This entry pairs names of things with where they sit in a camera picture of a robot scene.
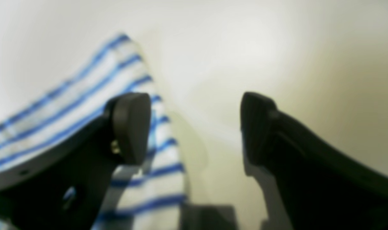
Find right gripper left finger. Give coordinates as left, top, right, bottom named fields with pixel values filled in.
left=0, top=93, right=151, bottom=230

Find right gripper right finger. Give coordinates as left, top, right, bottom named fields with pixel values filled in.
left=240, top=92, right=388, bottom=230

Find blue white striped T-shirt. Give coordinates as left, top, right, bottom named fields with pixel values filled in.
left=0, top=34, right=187, bottom=230

